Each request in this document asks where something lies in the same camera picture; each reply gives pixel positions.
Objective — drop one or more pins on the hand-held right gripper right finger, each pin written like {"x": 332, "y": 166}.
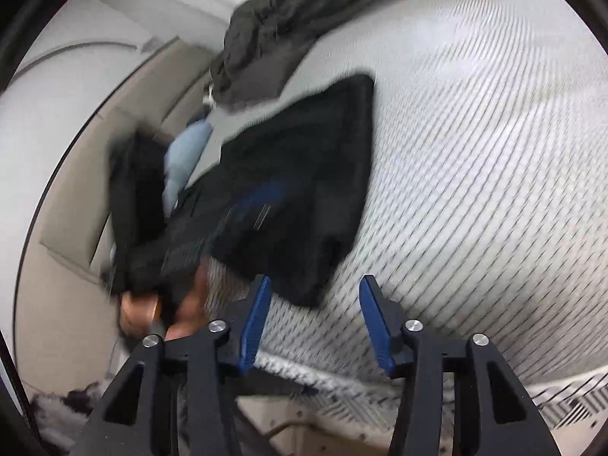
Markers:
{"x": 375, "y": 318}

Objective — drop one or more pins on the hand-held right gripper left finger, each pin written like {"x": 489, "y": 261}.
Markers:
{"x": 254, "y": 323}

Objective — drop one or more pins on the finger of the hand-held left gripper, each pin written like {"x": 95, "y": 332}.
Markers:
{"x": 261, "y": 194}

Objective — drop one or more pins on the black pants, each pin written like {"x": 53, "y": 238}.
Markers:
{"x": 323, "y": 161}

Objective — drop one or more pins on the person's left hand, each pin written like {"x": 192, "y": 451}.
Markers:
{"x": 190, "y": 308}

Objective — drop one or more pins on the light blue pillow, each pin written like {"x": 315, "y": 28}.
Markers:
{"x": 185, "y": 152}

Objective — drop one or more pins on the beige padded headboard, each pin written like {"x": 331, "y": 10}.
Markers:
{"x": 95, "y": 175}

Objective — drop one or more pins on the white patterned bed mattress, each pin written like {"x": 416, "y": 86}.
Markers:
{"x": 475, "y": 199}

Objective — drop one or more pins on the dark grey blanket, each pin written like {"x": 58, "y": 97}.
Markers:
{"x": 285, "y": 19}

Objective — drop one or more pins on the grey shaggy rug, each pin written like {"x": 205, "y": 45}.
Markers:
{"x": 57, "y": 411}

